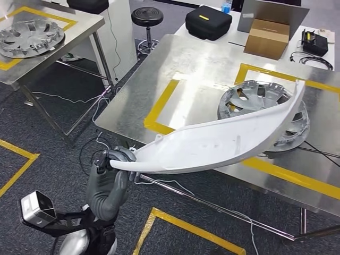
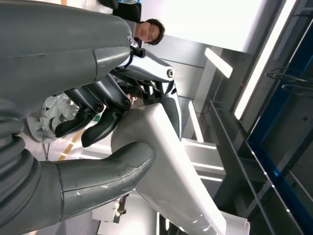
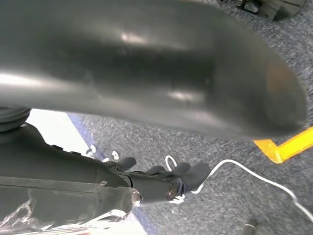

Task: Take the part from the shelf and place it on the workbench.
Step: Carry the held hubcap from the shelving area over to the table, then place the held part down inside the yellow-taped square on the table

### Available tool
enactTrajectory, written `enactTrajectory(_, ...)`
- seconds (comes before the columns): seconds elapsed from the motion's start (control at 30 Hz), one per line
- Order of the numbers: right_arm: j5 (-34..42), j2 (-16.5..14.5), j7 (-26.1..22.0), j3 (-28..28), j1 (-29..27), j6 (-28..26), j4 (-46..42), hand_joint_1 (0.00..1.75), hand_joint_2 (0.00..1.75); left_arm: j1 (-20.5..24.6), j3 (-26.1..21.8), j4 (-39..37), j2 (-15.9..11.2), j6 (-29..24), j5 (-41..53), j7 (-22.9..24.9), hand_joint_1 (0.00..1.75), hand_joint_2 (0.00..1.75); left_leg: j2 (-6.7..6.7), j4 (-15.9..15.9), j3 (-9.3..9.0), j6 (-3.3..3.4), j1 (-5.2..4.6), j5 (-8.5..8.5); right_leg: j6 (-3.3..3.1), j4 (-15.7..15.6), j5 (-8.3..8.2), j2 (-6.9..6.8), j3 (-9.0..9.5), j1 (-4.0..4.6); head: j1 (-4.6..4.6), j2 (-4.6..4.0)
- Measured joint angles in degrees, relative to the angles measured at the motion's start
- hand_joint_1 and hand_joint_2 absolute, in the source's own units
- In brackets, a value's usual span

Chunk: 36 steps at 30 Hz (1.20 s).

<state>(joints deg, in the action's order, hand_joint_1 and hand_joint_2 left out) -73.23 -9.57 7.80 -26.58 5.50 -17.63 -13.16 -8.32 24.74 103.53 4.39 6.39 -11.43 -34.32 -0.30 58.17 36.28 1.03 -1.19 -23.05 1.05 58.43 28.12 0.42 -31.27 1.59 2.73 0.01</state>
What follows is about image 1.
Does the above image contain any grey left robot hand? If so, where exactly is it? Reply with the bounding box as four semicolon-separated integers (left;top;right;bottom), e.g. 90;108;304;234
85;146;141;222

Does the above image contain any white plastic shell part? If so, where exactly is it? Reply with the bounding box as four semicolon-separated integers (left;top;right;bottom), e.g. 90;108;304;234
109;79;306;175

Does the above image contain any steel workbench table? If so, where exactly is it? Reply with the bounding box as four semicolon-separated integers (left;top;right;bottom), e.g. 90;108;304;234
95;33;340;243
0;0;118;145

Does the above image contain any white green cloth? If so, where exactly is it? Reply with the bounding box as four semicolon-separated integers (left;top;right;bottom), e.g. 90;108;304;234
60;52;84;63

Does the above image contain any white cabinet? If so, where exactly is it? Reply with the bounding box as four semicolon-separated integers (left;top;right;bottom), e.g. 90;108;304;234
89;0;138;88

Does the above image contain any silver wheel hubcap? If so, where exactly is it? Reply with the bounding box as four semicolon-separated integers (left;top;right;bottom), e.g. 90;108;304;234
0;18;66;60
217;80;311;152

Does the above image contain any black swivel stool chrome base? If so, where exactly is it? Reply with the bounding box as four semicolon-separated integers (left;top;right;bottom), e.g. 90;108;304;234
130;7;164;56

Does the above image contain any black hard case yellow label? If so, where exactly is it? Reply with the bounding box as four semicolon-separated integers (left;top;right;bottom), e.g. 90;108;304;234
185;5;233;41

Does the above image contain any white desk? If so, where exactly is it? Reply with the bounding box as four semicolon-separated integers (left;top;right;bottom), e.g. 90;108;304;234
173;4;336;72

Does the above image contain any clear water bottle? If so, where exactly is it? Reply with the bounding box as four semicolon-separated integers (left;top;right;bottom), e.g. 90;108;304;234
221;0;234;15

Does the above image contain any open brown cardboard box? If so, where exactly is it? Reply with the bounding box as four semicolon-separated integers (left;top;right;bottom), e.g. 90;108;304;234
237;0;311;61

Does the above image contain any black charger device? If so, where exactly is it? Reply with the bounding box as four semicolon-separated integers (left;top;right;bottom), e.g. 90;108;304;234
301;29;329;58

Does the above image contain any black floor cable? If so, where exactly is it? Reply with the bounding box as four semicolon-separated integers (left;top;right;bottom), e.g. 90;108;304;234
78;135;115;177

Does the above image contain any long white floor cable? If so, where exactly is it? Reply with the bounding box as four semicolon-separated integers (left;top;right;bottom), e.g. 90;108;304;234
134;177;260;255

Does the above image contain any black cabinet cable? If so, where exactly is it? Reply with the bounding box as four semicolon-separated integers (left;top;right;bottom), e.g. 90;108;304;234
106;8;122;82

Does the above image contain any thin black wire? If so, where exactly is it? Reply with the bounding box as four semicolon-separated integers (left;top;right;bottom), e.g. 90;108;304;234
297;140;340;169

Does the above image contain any black coiled cable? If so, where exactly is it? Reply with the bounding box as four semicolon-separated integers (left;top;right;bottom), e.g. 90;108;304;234
289;51;334;72

